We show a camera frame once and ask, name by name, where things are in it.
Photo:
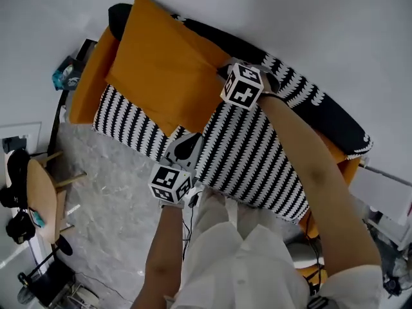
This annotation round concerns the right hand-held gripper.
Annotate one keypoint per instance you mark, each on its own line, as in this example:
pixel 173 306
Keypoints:
pixel 241 85

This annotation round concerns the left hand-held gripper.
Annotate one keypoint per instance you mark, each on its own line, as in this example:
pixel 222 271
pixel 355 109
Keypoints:
pixel 183 153

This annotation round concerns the large orange cushion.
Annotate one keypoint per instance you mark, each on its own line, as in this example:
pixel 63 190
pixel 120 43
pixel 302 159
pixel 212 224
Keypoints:
pixel 161 66

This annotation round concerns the orange sofa with black backrest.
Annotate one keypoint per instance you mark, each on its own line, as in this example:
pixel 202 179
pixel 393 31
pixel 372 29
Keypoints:
pixel 90 85

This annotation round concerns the person's right forearm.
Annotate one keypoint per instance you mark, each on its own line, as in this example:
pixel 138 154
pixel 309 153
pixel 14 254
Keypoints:
pixel 315 179

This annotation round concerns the person's left forearm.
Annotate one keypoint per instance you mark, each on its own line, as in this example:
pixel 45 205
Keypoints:
pixel 164 253

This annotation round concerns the black white patterned seat cover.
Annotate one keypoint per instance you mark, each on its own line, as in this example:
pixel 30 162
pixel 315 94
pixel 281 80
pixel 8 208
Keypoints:
pixel 244 159

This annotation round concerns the person's white trousers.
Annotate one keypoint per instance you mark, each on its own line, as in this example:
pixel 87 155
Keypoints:
pixel 212 211

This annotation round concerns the person's white shirt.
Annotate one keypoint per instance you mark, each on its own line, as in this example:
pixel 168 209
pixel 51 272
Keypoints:
pixel 238 269

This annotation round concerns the black thin pole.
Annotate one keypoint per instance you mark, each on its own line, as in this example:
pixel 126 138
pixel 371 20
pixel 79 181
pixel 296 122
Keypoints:
pixel 56 124

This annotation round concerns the teal tissue box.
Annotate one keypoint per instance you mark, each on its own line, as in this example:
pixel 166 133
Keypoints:
pixel 67 74

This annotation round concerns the black box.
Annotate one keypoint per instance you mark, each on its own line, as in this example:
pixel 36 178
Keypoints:
pixel 86 49

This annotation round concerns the round wooden side table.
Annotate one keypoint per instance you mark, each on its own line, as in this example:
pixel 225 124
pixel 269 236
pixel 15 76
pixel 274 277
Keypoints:
pixel 43 198

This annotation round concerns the small teal packet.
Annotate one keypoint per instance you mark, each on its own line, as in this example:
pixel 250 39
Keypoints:
pixel 37 218

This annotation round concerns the black headphones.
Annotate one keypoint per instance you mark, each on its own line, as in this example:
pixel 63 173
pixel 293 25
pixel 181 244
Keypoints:
pixel 16 179

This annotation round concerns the white cabinet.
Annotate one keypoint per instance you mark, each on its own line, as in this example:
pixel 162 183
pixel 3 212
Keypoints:
pixel 380 192

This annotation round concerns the black bag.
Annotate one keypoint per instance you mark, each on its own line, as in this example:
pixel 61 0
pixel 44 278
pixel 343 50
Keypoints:
pixel 20 228

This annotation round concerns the black floor stand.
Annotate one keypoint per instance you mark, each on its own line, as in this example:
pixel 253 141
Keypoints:
pixel 48 278

